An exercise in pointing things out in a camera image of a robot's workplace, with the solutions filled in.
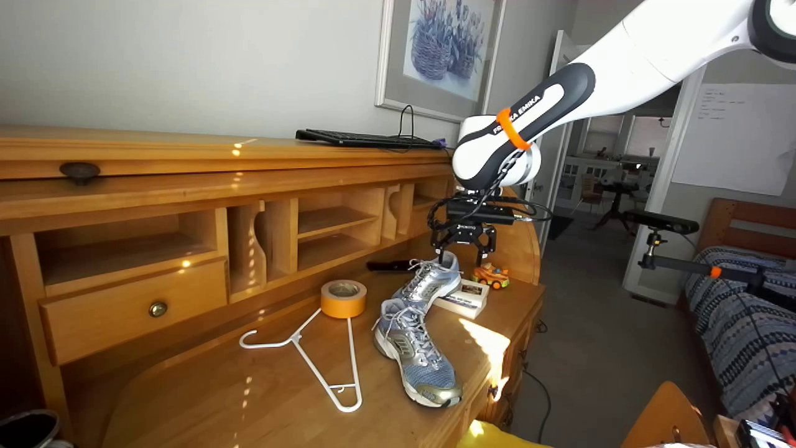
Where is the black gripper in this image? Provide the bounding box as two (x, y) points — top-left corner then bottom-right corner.
(432, 201), (495, 267)

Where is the blue grey sneaker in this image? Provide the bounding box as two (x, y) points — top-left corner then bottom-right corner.
(374, 298), (459, 409)
(388, 251), (459, 312)

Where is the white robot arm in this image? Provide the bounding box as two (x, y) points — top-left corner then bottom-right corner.
(428, 0), (796, 254)

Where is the orange toy car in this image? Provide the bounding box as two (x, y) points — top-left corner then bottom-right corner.
(472, 262), (510, 292)

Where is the black remote control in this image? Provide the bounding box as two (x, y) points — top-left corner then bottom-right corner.
(365, 259), (415, 272)

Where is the orange masking tape roll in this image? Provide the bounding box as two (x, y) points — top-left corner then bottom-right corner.
(320, 279), (369, 319)

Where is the black keyboard on desk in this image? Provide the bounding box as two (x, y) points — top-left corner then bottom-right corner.
(294, 129), (444, 148)

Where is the framed blue flower picture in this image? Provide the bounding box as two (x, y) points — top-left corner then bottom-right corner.
(376, 0), (504, 122)

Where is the yellow cushion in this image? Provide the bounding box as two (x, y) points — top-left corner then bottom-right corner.
(456, 421), (546, 448)

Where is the bed with striped blanket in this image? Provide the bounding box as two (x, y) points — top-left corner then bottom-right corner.
(681, 197), (796, 422)

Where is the wooden roll-top desk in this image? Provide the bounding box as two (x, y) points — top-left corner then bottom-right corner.
(0, 126), (541, 448)

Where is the purple object on desk top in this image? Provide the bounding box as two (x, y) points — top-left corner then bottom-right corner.
(60, 161), (99, 185)

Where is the black cable on floor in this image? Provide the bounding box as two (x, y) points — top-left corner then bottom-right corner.
(523, 363), (556, 446)

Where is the white wire clothes hanger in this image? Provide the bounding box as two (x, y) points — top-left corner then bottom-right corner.
(235, 307), (365, 415)

